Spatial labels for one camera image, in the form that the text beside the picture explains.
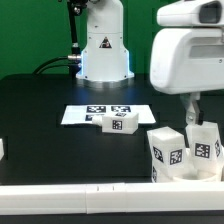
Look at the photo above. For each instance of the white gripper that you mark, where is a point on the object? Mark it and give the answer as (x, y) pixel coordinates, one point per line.
(188, 52)

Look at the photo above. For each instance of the white round stool seat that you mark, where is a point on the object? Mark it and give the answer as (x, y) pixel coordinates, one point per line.
(192, 175)

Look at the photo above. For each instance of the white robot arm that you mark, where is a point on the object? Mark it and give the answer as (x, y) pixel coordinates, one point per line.
(105, 60)

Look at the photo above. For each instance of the white front fence bar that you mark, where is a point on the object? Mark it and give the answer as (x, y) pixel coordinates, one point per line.
(111, 198)

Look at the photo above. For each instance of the white marker sheet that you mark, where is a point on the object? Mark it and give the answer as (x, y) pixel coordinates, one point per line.
(82, 114)

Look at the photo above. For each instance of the white left fence piece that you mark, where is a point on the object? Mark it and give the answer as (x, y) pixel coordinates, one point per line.
(1, 149)

